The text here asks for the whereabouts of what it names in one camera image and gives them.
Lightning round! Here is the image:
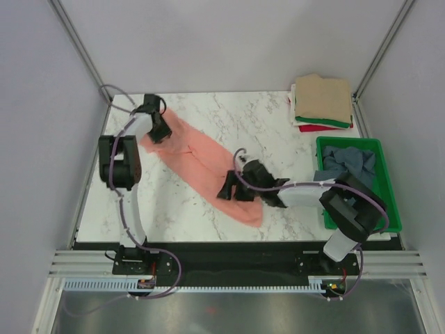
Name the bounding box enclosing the white folded t shirt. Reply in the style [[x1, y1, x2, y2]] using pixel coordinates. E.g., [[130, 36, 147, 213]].
[[288, 83, 340, 132]]

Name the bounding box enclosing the aluminium extrusion rail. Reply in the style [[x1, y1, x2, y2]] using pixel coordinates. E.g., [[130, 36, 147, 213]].
[[49, 250, 427, 279]]

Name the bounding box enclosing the white slotted cable duct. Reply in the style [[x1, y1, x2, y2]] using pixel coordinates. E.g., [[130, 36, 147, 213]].
[[63, 277, 325, 293]]

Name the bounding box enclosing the green plastic bin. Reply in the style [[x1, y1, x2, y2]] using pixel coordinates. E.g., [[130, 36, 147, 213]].
[[316, 136, 402, 233]]

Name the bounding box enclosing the salmon pink t shirt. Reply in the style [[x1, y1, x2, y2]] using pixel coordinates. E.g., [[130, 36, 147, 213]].
[[140, 109, 263, 228]]

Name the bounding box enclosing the aluminium frame post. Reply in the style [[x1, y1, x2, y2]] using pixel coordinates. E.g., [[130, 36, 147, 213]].
[[48, 0, 112, 102], [353, 0, 416, 103]]

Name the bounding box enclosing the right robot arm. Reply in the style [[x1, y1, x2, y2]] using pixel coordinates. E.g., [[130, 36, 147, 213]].
[[216, 154, 387, 274]]

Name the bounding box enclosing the red folded t shirt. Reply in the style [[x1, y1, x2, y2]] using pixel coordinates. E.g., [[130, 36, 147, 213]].
[[287, 95, 354, 132]]

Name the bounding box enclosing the left aluminium frame post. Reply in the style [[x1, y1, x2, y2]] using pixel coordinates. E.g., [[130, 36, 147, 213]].
[[48, 0, 112, 102]]

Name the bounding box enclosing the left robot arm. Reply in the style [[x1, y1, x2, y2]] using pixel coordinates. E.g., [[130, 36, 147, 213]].
[[98, 94, 172, 248]]

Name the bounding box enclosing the green folded t shirt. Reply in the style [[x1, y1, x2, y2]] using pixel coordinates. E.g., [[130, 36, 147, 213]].
[[294, 102, 353, 129]]

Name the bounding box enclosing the right aluminium frame post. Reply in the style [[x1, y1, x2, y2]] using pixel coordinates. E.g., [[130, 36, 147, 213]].
[[353, 0, 416, 103]]

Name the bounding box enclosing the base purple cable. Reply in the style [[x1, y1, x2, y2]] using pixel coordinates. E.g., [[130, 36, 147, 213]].
[[319, 248, 366, 303], [62, 246, 185, 317]]

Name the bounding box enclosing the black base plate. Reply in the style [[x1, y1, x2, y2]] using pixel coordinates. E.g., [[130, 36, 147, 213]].
[[113, 241, 359, 289]]

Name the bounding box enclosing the beige folded t shirt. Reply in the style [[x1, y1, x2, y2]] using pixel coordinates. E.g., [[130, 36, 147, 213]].
[[295, 74, 352, 123]]

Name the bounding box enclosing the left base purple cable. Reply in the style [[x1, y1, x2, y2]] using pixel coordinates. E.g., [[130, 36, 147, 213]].
[[62, 246, 185, 317]]

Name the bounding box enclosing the blue grey t shirt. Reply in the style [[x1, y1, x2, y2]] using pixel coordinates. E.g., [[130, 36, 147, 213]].
[[313, 146, 376, 189]]

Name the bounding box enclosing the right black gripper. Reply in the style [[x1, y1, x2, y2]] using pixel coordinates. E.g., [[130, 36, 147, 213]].
[[217, 170, 263, 202]]

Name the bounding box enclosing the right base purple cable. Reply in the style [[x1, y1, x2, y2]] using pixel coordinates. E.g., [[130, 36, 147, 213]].
[[319, 248, 366, 303]]

